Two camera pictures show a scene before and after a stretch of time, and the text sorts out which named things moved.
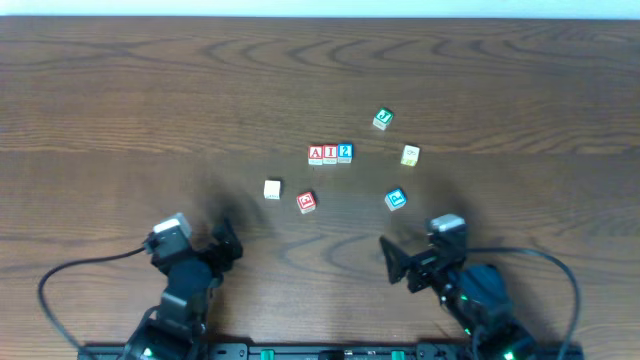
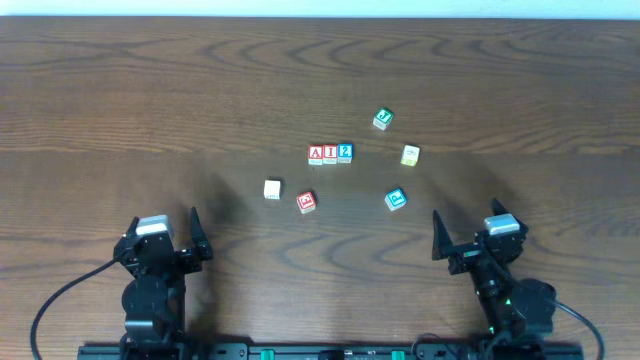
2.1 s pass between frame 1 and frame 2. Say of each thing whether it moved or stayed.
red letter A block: stayed
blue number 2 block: stayed
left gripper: moved
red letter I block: stayed
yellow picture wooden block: stayed
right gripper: moved
